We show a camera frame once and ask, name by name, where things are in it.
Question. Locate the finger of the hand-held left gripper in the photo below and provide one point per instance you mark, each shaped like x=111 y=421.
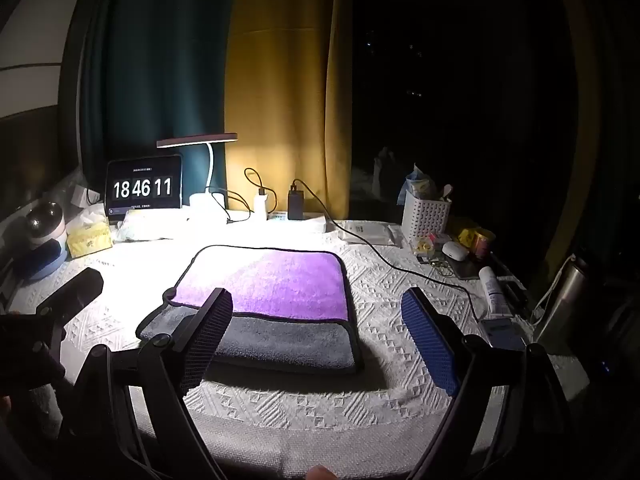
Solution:
x=75 y=287

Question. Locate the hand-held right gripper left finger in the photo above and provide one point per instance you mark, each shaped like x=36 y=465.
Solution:
x=206 y=342

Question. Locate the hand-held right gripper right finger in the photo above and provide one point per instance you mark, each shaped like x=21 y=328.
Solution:
x=431 y=342

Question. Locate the purple and grey towel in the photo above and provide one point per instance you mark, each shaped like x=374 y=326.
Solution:
x=272 y=290

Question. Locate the person's right hand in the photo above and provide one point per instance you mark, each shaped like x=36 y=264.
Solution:
x=320 y=473

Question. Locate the blue round dish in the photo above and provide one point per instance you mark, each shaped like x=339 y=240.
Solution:
x=40 y=257

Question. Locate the yellow tissue box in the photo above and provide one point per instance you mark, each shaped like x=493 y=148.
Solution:
x=89 y=240

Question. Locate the dark phone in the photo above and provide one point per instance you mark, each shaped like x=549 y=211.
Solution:
x=502 y=334

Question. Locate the round white projector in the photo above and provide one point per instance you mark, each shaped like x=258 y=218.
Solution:
x=46 y=220

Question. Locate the white tube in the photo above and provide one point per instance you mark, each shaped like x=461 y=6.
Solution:
x=492 y=292

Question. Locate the clear plastic bag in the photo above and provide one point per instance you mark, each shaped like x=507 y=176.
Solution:
x=142 y=225

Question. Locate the white earbuds case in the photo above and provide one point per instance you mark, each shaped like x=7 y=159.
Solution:
x=455 y=251

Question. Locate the yellow and pink can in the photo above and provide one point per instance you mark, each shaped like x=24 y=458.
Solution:
x=475 y=240

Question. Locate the tablet with clock display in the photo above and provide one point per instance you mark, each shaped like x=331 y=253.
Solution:
x=143 y=187

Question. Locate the white textured tablecloth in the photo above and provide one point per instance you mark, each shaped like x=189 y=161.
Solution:
x=320 y=400

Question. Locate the white wipes packet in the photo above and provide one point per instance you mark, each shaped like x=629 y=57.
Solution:
x=370 y=232

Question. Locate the white perforated basket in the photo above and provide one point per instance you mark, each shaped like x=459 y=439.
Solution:
x=425 y=215

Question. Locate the steel thermos bottle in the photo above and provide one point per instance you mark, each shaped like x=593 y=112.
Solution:
x=565 y=300

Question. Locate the white charger plug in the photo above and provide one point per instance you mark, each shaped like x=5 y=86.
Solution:
x=261 y=202

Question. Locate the white power strip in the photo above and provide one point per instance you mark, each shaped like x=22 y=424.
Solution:
x=300 y=222

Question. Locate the black charger plug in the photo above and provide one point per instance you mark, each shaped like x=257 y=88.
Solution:
x=296 y=202

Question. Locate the white desk lamp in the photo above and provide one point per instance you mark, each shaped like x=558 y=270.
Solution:
x=210 y=175

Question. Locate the teal curtain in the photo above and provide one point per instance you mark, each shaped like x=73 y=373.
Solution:
x=160 y=70

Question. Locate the yellow curtain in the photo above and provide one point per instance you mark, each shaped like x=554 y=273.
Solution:
x=290 y=85

